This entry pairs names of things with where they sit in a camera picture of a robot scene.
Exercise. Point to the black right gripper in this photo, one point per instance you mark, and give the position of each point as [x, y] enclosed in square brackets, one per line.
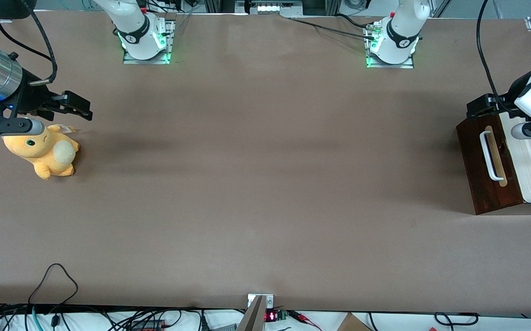
[31, 97]

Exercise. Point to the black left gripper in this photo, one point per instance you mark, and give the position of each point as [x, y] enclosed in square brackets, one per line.
[516, 88]

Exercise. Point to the dark wood drawer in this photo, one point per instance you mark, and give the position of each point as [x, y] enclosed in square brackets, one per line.
[471, 161]

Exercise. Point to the orange plush toy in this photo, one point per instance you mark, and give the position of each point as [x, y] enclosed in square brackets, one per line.
[47, 154]

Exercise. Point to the white light bar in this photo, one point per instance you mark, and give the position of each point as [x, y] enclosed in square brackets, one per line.
[270, 7]

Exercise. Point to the orange black device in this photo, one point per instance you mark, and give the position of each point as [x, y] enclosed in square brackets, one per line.
[148, 325]

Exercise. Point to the brown cardboard piece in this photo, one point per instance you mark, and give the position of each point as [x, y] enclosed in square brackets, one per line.
[350, 324]

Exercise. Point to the red clip leads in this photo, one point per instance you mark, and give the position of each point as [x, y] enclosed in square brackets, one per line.
[304, 318]

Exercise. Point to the red led display module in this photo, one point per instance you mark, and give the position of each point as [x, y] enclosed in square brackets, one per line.
[271, 316]

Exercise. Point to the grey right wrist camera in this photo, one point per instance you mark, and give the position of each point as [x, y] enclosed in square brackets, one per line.
[12, 127]

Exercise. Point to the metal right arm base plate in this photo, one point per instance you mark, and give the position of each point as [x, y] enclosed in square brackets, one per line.
[132, 59]

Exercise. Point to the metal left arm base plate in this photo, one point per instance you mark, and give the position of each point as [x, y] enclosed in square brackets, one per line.
[406, 65]

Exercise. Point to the small metal bracket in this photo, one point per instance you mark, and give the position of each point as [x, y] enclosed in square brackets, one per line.
[269, 301]

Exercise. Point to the grey metal camera beam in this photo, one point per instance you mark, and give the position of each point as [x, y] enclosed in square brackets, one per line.
[251, 319]

